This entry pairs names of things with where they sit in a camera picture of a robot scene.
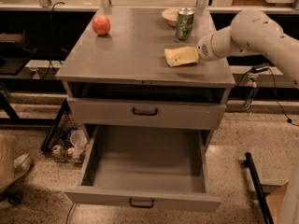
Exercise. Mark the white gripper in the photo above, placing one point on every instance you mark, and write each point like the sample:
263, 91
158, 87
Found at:
204, 50

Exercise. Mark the yellow sponge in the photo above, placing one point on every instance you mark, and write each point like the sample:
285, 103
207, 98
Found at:
181, 56

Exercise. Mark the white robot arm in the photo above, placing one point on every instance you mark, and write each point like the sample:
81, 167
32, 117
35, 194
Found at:
252, 32

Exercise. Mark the grey drawer cabinet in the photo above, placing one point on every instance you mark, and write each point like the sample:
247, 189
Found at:
129, 64

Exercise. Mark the closed grey upper drawer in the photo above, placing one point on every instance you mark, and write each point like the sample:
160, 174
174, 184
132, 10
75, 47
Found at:
146, 113

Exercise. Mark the open grey lower drawer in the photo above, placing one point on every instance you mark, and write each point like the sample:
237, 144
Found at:
144, 167

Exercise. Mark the green soda can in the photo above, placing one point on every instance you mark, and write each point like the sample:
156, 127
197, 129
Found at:
185, 18

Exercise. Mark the white bowl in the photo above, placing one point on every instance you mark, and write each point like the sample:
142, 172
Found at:
170, 15

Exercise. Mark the red apple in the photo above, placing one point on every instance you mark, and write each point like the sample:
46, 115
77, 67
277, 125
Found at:
101, 24

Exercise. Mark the clear plastic cup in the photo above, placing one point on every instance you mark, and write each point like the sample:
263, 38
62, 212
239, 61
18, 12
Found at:
78, 141

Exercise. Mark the cardboard box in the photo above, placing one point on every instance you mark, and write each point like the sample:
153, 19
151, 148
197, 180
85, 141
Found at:
276, 201

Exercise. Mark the grey sneaker shoe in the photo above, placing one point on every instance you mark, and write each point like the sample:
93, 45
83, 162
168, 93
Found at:
22, 164

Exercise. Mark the black power adapter with cable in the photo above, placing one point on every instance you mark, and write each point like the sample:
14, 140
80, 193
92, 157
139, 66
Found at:
250, 76

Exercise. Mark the black metal chair frame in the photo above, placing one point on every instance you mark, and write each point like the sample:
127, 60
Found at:
248, 162

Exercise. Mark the wire basket with trash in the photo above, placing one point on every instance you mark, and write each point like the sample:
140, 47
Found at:
57, 144

